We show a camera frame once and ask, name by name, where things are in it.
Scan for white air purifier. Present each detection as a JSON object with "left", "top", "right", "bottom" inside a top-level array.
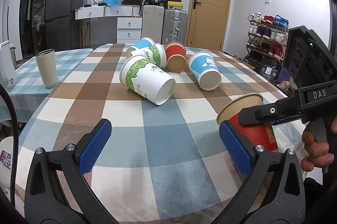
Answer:
[{"left": 0, "top": 41, "right": 17, "bottom": 89}]

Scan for silver aluminium suitcase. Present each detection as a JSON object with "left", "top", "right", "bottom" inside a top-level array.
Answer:
[{"left": 161, "top": 9, "right": 187, "bottom": 46}]

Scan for purple shopping bag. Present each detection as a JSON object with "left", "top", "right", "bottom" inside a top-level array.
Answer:
[{"left": 278, "top": 68, "right": 298, "bottom": 90}]

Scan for black cable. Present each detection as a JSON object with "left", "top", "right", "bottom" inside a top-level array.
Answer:
[{"left": 0, "top": 82, "right": 21, "bottom": 206}]

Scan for beige suitcase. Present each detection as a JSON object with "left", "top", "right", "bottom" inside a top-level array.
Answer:
[{"left": 141, "top": 5, "right": 164, "bottom": 43}]

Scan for dark glass display cabinet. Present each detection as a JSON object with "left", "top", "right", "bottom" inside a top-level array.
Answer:
[{"left": 19, "top": 0, "right": 47, "bottom": 59}]

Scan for person's right hand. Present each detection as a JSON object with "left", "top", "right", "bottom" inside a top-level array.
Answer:
[{"left": 301, "top": 122, "right": 335, "bottom": 172}]

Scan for red kraft paper cup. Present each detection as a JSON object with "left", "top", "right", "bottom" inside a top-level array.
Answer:
[
  {"left": 217, "top": 93, "right": 278, "bottom": 152},
  {"left": 164, "top": 42, "right": 187, "bottom": 73}
]

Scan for blue bunny paper cup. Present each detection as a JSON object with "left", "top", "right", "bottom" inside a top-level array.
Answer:
[{"left": 189, "top": 51, "right": 222, "bottom": 91}]

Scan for white drawer desk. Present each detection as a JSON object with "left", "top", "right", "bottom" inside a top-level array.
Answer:
[{"left": 75, "top": 5, "right": 142, "bottom": 46}]

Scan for wooden shoe rack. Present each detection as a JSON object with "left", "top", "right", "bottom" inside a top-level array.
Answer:
[{"left": 245, "top": 12, "right": 289, "bottom": 69}]

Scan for far blue white paper cup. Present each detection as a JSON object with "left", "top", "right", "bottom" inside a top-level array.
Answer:
[{"left": 127, "top": 37, "right": 155, "bottom": 53}]

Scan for beige steel tumbler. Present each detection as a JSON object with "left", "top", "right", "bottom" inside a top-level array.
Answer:
[{"left": 35, "top": 49, "right": 58, "bottom": 88}]

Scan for black refrigerator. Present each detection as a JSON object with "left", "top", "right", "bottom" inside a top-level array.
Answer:
[{"left": 45, "top": 0, "right": 83, "bottom": 52}]

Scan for white green leaf paper cup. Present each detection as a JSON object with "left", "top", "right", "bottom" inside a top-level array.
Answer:
[{"left": 119, "top": 55, "right": 176, "bottom": 105}]

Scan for wooden door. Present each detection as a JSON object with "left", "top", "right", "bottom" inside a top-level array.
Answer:
[{"left": 185, "top": 0, "right": 231, "bottom": 51}]

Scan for checkered tablecloth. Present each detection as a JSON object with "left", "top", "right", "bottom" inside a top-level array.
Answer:
[{"left": 0, "top": 42, "right": 309, "bottom": 224}]

